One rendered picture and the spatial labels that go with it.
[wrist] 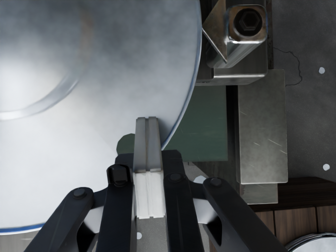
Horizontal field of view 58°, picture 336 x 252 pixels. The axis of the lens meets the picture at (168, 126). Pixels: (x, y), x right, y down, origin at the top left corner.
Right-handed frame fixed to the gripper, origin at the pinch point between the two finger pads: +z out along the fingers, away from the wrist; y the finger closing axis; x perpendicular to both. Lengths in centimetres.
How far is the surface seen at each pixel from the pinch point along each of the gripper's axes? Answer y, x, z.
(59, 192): -6.7, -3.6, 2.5
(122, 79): -1.7, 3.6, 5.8
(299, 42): 52, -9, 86
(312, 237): 32, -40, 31
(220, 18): 5.8, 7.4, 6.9
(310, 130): 53, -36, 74
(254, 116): 12.7, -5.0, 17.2
